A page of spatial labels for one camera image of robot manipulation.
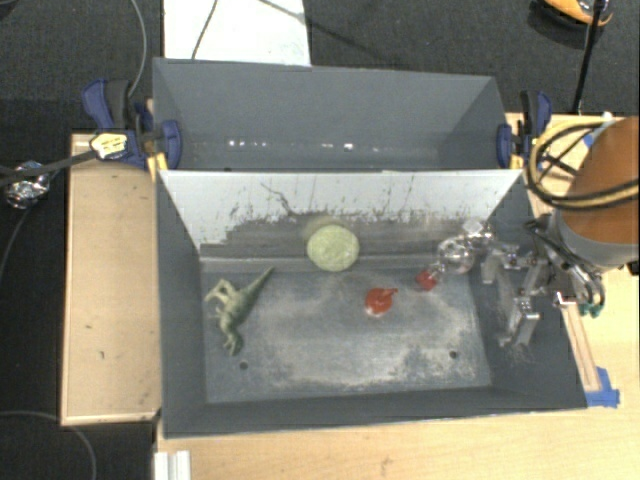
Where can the pale wood board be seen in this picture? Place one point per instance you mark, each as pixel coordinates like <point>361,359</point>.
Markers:
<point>110,278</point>

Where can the pale green ball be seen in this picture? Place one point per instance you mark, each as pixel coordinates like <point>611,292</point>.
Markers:
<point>332,248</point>

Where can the green toy dinosaur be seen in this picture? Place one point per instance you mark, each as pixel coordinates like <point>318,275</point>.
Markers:
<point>239,308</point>

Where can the clear glass flask red stopper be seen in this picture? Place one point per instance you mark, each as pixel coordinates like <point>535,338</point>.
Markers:
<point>455,258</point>

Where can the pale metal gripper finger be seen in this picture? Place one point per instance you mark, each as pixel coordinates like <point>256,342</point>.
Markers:
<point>522,320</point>
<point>496,263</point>

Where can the grey metal bin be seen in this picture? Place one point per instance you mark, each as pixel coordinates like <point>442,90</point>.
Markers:
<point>350,328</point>

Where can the small red toy fruit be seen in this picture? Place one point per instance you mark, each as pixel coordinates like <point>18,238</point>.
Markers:
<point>378,302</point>

